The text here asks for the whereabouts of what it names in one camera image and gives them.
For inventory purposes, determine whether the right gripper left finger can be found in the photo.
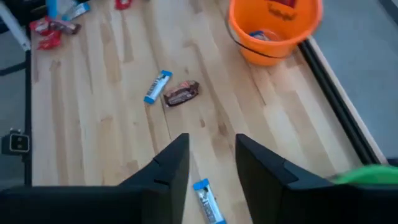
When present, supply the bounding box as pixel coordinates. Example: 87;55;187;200
0;133;190;224

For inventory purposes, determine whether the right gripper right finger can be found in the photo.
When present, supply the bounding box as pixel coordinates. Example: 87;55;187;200
235;133;398;224

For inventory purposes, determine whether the dark candy bar wrapper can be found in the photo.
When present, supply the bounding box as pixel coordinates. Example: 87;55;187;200
276;0;299;9

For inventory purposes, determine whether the green plastic bucket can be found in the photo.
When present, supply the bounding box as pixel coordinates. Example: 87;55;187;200
328;164;398;187

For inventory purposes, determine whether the orange plastic bucket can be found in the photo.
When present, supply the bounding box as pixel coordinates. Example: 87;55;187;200
226;0;324;67

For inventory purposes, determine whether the black table-level camera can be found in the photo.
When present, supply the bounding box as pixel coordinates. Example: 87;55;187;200
1;128;31;156

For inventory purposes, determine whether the silver frame bracket plate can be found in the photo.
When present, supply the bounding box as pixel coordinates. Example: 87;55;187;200
0;1;32;52

